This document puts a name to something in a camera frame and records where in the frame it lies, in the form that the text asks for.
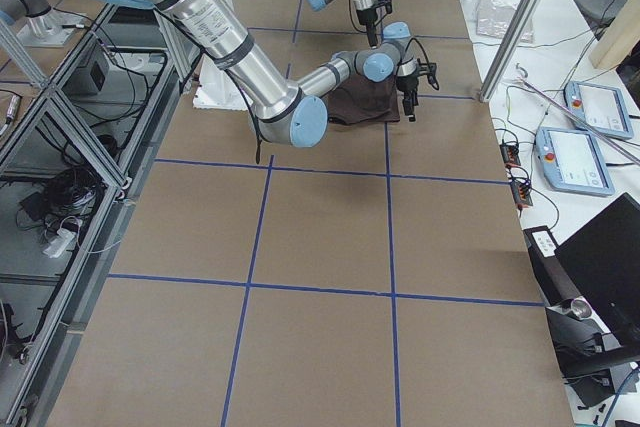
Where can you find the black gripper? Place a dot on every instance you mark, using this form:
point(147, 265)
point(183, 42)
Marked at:
point(366, 16)
point(407, 83)

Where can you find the brown t-shirt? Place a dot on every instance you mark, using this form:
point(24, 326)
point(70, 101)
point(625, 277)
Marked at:
point(359, 100)

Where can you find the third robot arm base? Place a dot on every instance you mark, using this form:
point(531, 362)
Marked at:
point(45, 26)

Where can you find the small orange circuit board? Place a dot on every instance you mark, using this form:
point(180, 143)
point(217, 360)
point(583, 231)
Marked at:
point(510, 154)

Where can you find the lower teach pendant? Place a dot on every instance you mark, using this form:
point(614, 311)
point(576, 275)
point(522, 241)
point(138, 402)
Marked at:
point(572, 162)

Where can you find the teach pendant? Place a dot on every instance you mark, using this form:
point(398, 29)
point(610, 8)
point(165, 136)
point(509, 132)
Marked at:
point(601, 107)
point(572, 162)

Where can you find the upper teach pendant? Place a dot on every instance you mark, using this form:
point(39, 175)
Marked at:
point(601, 107)

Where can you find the black box with label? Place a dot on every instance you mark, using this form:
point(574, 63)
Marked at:
point(556, 285)

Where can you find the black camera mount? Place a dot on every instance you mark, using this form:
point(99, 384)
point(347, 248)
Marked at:
point(429, 70)
point(385, 5)

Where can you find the aluminium frame post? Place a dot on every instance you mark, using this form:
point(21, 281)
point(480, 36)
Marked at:
point(507, 48)

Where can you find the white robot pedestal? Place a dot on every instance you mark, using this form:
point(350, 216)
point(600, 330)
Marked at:
point(215, 90)

